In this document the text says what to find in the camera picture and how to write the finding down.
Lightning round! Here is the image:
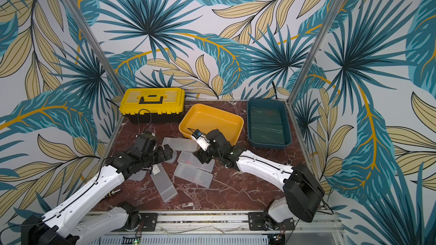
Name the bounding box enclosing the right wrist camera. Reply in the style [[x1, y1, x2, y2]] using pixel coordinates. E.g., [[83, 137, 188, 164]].
[[191, 129, 211, 152]]

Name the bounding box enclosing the clear pencil case far left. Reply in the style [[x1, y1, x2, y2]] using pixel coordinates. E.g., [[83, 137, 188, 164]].
[[128, 170, 148, 181]]

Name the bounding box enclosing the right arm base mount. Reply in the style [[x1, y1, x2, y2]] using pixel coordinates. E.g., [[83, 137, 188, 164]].
[[248, 212, 295, 231]]

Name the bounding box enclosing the left aluminium frame post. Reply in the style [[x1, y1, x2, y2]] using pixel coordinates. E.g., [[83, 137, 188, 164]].
[[62, 0, 126, 95]]

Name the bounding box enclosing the yellow black toolbox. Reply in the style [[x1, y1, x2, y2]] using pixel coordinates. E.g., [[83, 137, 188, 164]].
[[119, 87, 186, 124]]

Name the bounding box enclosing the clear pencil case pink inside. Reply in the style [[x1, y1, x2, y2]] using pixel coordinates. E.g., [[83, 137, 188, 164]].
[[178, 152, 215, 173]]

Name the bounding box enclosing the black yellow screwdriver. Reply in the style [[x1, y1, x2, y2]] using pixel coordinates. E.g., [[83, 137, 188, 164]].
[[105, 189, 121, 198]]

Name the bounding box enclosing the aluminium front rail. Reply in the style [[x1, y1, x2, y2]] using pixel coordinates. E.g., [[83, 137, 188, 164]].
[[50, 210, 345, 245]]

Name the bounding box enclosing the green pencil case back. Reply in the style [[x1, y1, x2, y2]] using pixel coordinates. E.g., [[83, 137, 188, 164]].
[[250, 115, 282, 125]]

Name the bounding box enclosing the clear pencil case lower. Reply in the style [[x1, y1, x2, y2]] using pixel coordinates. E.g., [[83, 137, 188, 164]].
[[174, 163, 213, 188]]

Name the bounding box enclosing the right aluminium frame post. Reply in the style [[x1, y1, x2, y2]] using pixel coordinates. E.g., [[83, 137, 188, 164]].
[[287, 0, 344, 106]]

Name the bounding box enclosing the clear pencil case labelled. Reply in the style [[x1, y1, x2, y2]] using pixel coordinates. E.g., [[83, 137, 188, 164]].
[[151, 163, 178, 203]]

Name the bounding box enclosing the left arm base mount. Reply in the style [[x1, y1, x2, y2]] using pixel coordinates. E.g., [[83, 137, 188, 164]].
[[118, 213, 158, 232]]

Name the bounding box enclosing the yellow plastic tray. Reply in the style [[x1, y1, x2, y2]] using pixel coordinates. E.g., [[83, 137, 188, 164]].
[[178, 104, 244, 145]]

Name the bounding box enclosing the teal plastic tray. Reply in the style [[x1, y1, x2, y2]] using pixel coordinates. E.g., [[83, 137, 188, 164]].
[[247, 99, 292, 149]]

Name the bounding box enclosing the aluminium frame post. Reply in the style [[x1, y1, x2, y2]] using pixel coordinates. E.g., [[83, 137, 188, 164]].
[[287, 0, 344, 106], [62, 0, 126, 95]]

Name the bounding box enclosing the clear pencil case top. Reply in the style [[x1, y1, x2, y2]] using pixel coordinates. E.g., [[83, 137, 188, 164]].
[[162, 137, 199, 153]]

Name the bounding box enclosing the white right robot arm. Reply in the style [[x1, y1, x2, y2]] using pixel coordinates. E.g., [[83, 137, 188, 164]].
[[191, 129, 325, 223]]

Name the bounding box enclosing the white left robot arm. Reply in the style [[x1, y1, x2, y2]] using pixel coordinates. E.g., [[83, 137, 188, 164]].
[[20, 133, 173, 245]]

